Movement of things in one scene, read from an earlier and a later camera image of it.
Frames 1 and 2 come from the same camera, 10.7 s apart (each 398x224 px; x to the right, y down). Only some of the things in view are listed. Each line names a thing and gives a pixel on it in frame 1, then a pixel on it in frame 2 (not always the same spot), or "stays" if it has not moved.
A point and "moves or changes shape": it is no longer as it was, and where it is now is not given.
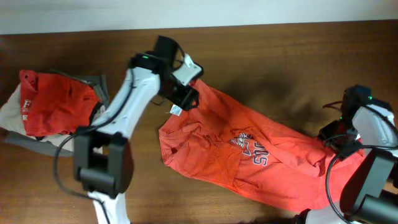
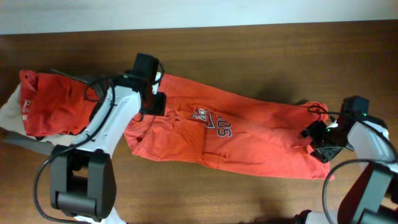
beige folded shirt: x=12 y=121 stays
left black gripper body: x=185 y=95 -> x=154 y=104
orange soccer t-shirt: x=219 y=136 moves or changes shape
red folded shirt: x=52 y=104 stays
